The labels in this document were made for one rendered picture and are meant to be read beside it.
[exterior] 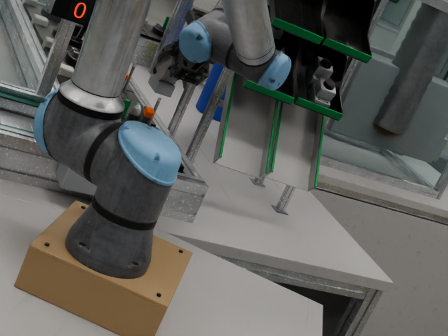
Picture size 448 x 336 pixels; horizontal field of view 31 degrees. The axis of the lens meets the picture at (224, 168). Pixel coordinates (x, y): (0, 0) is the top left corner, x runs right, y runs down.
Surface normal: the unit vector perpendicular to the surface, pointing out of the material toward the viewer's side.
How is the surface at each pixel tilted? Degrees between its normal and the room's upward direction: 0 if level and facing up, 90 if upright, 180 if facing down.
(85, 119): 93
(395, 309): 90
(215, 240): 0
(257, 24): 112
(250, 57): 138
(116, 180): 90
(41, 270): 90
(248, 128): 45
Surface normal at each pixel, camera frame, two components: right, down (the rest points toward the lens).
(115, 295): -0.13, 0.26
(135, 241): 0.58, 0.17
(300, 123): 0.41, -0.34
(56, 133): -0.48, 0.15
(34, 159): 0.33, 0.44
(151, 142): 0.49, -0.80
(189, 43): -0.58, 0.50
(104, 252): 0.05, 0.00
